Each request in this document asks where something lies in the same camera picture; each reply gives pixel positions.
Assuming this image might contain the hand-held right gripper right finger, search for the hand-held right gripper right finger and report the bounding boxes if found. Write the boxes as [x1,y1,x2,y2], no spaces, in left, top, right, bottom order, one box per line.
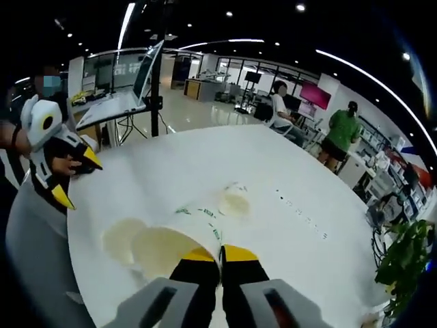
[220,243,330,328]

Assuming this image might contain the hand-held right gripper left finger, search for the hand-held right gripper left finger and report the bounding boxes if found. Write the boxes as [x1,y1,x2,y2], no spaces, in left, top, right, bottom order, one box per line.
[102,247,223,328]

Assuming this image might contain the white paper cup green print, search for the white paper cup green print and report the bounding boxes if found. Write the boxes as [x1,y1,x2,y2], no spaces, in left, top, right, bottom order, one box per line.
[102,217,148,268]
[131,204,223,286]
[217,183,253,219]

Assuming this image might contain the person's left hand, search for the person's left hand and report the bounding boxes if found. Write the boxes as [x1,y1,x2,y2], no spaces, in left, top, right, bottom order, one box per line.
[14,129,33,153]

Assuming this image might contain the grey mesh office chair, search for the grey mesh office chair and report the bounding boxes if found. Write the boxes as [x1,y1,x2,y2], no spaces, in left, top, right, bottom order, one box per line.
[5,180,98,328]

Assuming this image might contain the black stand pole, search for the black stand pole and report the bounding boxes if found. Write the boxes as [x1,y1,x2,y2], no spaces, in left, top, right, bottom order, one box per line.
[150,0,164,138]

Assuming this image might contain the silver laptop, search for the silver laptop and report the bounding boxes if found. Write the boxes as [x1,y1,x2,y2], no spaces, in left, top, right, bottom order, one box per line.
[75,40,165,131]

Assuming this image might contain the white table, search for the white table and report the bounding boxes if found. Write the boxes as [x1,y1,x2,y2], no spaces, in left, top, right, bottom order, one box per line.
[66,124,380,328]

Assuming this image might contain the grey wooden counter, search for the grey wooden counter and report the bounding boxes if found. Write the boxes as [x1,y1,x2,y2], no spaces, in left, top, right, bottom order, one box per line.
[184,78,219,103]

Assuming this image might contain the green potted plant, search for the green potted plant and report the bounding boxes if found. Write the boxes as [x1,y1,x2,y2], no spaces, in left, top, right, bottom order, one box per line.
[374,219,437,310]

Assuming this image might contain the white storage shelves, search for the white storage shelves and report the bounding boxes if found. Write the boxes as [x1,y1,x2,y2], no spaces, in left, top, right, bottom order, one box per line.
[354,115,431,219]

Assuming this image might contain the black monitor on stand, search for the black monitor on stand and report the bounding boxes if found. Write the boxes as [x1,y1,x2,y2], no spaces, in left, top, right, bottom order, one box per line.
[244,70,262,113]

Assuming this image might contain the pink display screen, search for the pink display screen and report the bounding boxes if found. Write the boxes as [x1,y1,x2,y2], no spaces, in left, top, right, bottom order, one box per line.
[300,81,332,110]

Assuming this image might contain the black cable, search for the black cable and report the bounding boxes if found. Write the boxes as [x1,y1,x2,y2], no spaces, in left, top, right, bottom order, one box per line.
[115,114,147,139]

